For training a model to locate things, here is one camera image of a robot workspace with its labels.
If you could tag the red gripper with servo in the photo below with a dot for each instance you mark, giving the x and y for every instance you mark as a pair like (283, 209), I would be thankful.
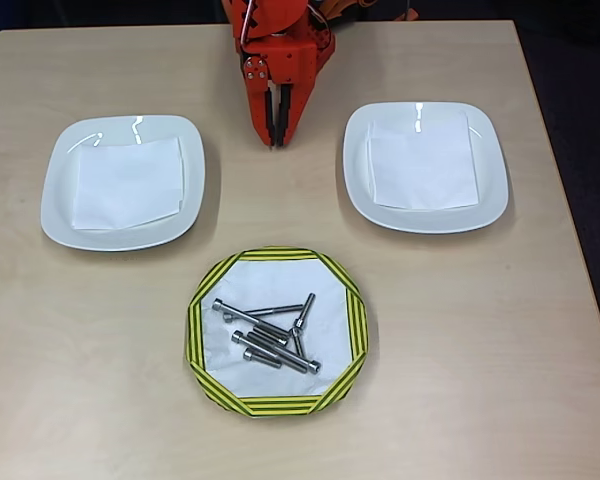
(291, 67)

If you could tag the red printed robot arm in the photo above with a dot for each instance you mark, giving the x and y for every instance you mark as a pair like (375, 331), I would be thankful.
(280, 20)

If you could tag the orange printed part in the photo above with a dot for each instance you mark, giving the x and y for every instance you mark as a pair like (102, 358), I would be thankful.
(342, 6)

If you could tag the white paper napkin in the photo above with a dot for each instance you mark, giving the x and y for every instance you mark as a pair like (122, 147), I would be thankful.
(420, 165)
(130, 185)

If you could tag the white square ceramic plate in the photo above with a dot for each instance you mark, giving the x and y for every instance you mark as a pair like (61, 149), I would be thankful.
(492, 190)
(62, 190)

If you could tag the yellow green striped paper plate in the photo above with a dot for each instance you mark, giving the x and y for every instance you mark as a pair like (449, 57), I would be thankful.
(280, 406)

